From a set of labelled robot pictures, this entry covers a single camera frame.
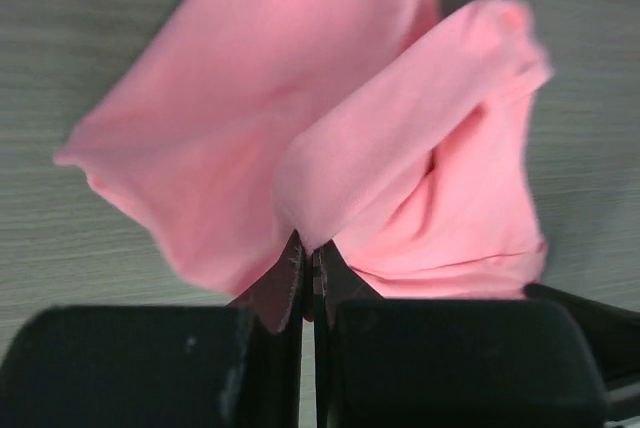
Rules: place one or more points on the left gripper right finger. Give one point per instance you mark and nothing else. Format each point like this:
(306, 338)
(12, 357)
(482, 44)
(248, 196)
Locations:
(383, 362)

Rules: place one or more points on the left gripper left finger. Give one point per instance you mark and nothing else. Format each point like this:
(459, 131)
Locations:
(236, 365)

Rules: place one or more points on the light pink t shirt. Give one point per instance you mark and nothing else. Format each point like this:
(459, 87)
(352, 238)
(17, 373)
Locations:
(384, 126)

